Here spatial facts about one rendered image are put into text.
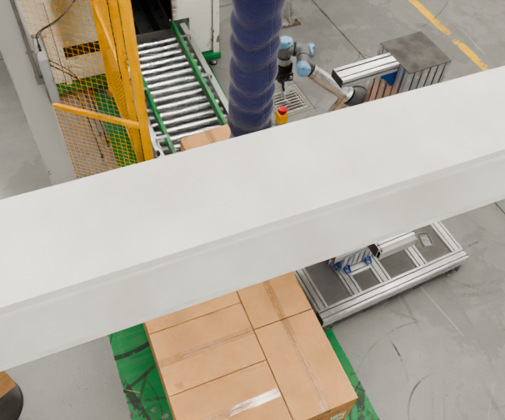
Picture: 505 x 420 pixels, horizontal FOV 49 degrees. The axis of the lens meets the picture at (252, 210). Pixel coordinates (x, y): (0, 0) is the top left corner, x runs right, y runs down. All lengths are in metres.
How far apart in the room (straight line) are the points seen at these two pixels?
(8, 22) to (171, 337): 1.92
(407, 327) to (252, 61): 2.44
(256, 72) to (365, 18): 4.18
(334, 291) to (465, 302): 1.05
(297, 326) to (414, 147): 2.99
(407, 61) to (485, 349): 2.34
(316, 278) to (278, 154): 3.56
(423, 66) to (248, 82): 0.82
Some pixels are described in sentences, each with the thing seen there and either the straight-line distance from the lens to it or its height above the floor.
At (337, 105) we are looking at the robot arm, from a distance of 3.33.
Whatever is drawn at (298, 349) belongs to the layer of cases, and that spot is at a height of 0.54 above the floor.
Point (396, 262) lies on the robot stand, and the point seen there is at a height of 0.21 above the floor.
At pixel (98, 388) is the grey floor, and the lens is 3.98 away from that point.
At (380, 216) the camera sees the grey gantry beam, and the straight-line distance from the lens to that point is 0.59.
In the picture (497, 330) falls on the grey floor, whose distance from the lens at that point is 4.50.
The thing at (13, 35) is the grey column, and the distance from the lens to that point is 3.15.
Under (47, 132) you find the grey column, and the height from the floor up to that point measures 1.22.
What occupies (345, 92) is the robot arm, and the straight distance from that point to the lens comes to 3.10.
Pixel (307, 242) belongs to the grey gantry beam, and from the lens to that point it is 0.56.
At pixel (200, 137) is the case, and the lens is 3.79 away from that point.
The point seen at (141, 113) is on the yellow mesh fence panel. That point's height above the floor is 1.14.
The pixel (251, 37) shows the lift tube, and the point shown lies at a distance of 2.50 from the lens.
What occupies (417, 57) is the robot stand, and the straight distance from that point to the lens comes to 2.85.
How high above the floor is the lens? 3.69
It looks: 54 degrees down
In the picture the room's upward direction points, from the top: 4 degrees clockwise
